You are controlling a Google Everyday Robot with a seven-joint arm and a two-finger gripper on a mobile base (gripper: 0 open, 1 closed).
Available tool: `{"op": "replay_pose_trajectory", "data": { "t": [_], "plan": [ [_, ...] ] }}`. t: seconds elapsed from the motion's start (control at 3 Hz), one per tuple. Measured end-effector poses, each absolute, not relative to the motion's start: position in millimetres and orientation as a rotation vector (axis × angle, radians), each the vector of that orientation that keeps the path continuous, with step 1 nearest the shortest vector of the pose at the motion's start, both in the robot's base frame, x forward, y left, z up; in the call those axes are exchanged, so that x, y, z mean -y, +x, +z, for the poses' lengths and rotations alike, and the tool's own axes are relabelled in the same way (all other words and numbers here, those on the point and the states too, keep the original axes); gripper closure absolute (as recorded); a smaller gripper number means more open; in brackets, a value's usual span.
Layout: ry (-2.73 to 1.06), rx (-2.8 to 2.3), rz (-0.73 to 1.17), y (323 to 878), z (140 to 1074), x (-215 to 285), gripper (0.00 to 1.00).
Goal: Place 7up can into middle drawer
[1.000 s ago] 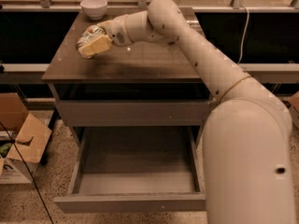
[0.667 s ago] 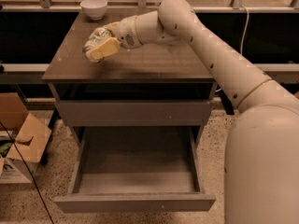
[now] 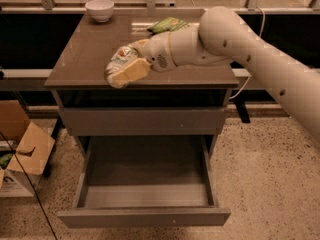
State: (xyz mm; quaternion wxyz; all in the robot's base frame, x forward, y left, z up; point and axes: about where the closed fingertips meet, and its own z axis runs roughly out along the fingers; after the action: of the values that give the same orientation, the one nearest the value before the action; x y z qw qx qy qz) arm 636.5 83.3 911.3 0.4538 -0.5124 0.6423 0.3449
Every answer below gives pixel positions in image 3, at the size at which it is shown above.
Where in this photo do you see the black cable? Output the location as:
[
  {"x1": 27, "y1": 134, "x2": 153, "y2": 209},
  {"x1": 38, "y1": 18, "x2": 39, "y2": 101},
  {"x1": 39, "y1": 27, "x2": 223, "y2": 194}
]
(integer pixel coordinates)
[{"x1": 0, "y1": 130, "x2": 59, "y2": 240}]

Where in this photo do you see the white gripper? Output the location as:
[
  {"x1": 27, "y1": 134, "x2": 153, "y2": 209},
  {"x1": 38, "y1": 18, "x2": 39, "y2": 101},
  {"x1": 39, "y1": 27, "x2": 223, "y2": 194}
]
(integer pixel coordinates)
[{"x1": 110, "y1": 26, "x2": 230, "y2": 87}]

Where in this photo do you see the white cable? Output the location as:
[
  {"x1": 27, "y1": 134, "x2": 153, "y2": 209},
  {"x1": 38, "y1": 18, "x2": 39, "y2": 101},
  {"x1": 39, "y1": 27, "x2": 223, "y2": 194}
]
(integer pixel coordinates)
[{"x1": 229, "y1": 5, "x2": 266, "y2": 101}]

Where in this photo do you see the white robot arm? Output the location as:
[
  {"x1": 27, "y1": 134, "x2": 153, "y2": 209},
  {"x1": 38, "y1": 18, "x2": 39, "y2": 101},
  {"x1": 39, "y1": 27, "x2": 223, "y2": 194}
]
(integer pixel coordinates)
[{"x1": 105, "y1": 7, "x2": 320, "y2": 140}]

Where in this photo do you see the closed grey top drawer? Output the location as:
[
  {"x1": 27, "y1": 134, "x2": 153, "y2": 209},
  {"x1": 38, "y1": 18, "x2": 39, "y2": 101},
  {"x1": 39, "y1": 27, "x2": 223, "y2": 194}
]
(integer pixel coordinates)
[{"x1": 59, "y1": 108, "x2": 226, "y2": 136}]

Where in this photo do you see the grey drawer cabinet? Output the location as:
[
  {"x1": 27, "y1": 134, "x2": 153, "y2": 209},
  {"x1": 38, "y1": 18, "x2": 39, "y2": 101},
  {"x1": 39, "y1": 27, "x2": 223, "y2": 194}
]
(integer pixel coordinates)
[{"x1": 45, "y1": 14, "x2": 238, "y2": 152}]

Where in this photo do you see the white ceramic bowl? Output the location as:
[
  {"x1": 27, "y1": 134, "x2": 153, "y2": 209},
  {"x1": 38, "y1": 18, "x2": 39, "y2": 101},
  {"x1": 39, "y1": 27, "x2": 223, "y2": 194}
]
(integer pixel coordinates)
[{"x1": 85, "y1": 0, "x2": 114, "y2": 23}]

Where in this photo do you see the open grey middle drawer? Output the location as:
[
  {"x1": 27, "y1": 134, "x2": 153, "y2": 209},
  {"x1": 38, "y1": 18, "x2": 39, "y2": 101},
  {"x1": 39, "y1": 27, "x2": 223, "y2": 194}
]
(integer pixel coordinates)
[{"x1": 58, "y1": 135, "x2": 231, "y2": 228}]

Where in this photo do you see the open cardboard box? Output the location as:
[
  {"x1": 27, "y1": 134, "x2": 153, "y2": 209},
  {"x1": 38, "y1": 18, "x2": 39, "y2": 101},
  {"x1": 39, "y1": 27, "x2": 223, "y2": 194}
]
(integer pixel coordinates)
[{"x1": 0, "y1": 100, "x2": 55, "y2": 198}]

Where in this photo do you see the crushed 7up can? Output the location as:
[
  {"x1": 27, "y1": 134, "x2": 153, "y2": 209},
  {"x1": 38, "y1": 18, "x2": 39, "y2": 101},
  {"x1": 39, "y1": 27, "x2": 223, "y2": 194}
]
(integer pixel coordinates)
[{"x1": 104, "y1": 46, "x2": 139, "y2": 85}]

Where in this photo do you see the green chip bag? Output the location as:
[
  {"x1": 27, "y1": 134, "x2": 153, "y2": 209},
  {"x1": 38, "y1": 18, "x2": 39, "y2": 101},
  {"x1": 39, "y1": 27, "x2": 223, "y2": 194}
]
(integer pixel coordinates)
[{"x1": 147, "y1": 17, "x2": 190, "y2": 34}]

